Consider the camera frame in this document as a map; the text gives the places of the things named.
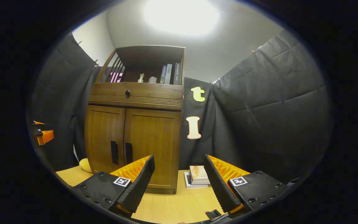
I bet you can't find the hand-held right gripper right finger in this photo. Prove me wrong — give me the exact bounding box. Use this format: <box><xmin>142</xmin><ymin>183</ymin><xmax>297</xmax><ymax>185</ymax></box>
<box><xmin>203</xmin><ymin>154</ymin><xmax>289</xmax><ymax>218</ymax></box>

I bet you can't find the ceiling light panel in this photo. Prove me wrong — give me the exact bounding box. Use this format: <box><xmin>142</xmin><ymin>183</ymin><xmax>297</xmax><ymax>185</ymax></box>
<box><xmin>143</xmin><ymin>0</ymin><xmax>220</xmax><ymax>36</ymax></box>

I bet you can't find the yellow soft object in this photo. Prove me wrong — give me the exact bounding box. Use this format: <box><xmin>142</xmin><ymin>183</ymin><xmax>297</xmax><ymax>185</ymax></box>
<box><xmin>79</xmin><ymin>158</ymin><xmax>93</xmax><ymax>173</ymax></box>

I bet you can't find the wooden cabinet door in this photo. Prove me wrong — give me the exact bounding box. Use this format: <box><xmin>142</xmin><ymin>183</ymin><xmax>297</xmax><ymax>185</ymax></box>
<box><xmin>124</xmin><ymin>108</ymin><xmax>182</xmax><ymax>190</ymax></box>
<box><xmin>85</xmin><ymin>105</ymin><xmax>126</xmax><ymax>174</ymax></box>

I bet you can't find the dark shelf book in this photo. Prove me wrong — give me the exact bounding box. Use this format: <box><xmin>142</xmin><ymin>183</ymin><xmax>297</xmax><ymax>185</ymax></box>
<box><xmin>173</xmin><ymin>63</ymin><xmax>181</xmax><ymax>86</ymax></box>

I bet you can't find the wooden cabinet drawer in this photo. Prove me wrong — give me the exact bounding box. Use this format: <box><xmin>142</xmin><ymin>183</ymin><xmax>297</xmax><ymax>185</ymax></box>
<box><xmin>88</xmin><ymin>82</ymin><xmax>184</xmax><ymax>111</ymax></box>

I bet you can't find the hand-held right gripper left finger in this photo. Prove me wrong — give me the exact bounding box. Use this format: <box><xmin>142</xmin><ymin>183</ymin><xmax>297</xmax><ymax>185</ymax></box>
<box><xmin>70</xmin><ymin>155</ymin><xmax>155</xmax><ymax>218</ymax></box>

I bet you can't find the wooden double-door shoe cabinet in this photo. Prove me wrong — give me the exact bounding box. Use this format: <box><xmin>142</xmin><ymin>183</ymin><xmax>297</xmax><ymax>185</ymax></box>
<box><xmin>84</xmin><ymin>45</ymin><xmax>186</xmax><ymax>195</ymax></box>

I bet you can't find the black backdrop cloth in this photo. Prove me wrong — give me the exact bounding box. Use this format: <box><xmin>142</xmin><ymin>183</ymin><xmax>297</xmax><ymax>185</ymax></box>
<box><xmin>31</xmin><ymin>28</ymin><xmax>333</xmax><ymax>184</ymax></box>

